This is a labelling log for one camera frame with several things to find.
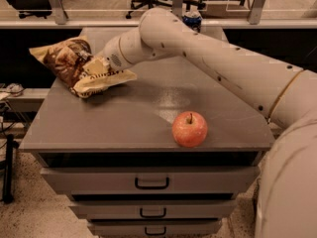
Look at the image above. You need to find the brown sea salt chip bag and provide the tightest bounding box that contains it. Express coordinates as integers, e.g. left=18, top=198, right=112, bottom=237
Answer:
left=30, top=36, right=137, bottom=98

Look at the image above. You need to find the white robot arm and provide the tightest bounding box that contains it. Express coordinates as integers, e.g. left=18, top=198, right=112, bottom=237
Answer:
left=101, top=8, right=317, bottom=238

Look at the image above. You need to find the blue soda can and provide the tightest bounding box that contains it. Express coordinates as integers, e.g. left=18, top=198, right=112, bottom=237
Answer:
left=182, top=11, right=202, bottom=32

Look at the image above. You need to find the red apple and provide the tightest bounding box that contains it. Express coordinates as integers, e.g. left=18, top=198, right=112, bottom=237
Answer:
left=172, top=111, right=208, bottom=148

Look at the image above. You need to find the grey drawer cabinet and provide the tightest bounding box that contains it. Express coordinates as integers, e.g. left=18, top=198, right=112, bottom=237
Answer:
left=19, top=26, right=278, bottom=238

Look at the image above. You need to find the black stand left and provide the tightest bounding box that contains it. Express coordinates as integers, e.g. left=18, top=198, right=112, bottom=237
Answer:
left=1, top=134, right=19, bottom=203

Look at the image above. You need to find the top grey drawer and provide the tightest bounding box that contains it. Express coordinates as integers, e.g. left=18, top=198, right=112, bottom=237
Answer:
left=41, top=167, right=260, bottom=194

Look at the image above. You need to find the grey drawer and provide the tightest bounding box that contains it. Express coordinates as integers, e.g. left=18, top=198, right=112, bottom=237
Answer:
left=70, top=200, right=236, bottom=220
left=41, top=167, right=260, bottom=194
left=87, top=219, right=222, bottom=237

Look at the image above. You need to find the middle grey drawer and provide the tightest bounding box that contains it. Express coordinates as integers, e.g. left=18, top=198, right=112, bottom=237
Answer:
left=70, top=200, right=236, bottom=220

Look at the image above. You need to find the bottom grey drawer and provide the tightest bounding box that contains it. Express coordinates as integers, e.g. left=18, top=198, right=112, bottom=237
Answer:
left=87, top=219, right=222, bottom=237

